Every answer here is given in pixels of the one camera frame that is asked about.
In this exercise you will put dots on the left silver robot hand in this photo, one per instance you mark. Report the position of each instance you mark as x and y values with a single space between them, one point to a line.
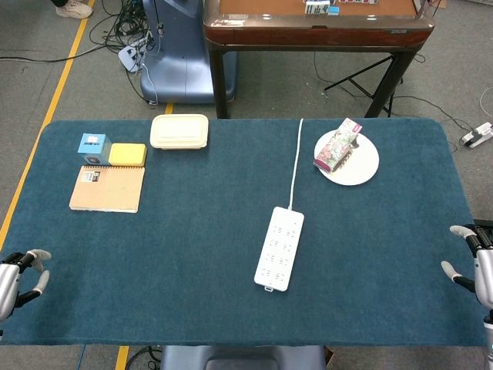
7 285

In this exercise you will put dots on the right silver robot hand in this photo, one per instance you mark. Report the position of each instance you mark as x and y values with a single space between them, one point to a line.
484 270

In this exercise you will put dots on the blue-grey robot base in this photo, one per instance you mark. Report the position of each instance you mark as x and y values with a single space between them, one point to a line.
181 65

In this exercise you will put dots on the white floor strip with plugs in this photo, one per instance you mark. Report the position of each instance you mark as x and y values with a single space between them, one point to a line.
477 135

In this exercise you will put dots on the white floor power strip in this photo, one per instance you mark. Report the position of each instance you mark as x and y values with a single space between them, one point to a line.
129 56

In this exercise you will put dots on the kraft spiral notebook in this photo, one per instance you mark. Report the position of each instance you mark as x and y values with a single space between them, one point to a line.
108 189

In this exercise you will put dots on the blue cube box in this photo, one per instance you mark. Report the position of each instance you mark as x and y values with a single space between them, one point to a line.
92 148

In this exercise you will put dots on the white round plate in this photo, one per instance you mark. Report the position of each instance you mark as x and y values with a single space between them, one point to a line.
358 165

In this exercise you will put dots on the yellow sponge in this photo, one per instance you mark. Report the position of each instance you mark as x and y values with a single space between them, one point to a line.
128 155

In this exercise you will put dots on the brown hair clip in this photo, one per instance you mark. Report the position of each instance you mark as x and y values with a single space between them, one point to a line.
346 156

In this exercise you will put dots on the floral tissue box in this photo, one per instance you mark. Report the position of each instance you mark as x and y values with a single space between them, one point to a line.
335 148

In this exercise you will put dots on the teal tablecloth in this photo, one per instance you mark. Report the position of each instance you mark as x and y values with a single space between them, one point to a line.
200 239

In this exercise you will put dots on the cream lidded lunch box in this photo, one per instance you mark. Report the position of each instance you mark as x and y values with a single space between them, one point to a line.
179 132

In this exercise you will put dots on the blue-grey robot chassis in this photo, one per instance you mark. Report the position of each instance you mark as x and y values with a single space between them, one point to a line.
242 358

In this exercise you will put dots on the beige shoe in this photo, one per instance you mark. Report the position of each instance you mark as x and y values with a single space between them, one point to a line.
75 8

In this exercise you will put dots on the brown mahjong table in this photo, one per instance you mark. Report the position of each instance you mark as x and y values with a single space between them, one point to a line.
319 27

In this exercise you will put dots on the small light-blue box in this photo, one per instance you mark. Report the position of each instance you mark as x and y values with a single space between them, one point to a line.
334 11

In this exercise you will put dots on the mahjong tile stack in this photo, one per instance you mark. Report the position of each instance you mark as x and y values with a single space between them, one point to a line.
316 7

